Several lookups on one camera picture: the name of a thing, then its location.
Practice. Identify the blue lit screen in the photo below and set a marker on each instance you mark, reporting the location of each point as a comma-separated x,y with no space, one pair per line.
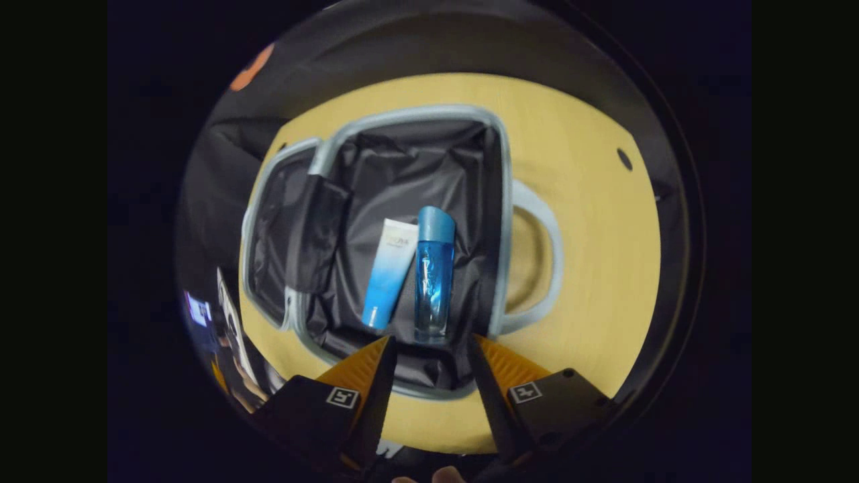
198,310

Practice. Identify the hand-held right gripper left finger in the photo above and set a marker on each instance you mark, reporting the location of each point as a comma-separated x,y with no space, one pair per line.
379,396

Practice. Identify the blue glass skin care bottle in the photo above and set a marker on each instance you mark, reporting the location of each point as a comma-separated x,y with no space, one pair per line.
434,282

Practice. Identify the white and blue cream tube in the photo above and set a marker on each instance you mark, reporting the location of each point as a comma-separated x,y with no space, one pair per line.
391,268

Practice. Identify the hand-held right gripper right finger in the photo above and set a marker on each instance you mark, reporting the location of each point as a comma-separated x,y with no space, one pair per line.
493,396

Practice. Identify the light blue suitcase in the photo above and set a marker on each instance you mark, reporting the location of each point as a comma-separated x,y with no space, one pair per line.
416,174

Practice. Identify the white printed board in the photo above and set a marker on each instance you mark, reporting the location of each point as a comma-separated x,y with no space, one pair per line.
231,308

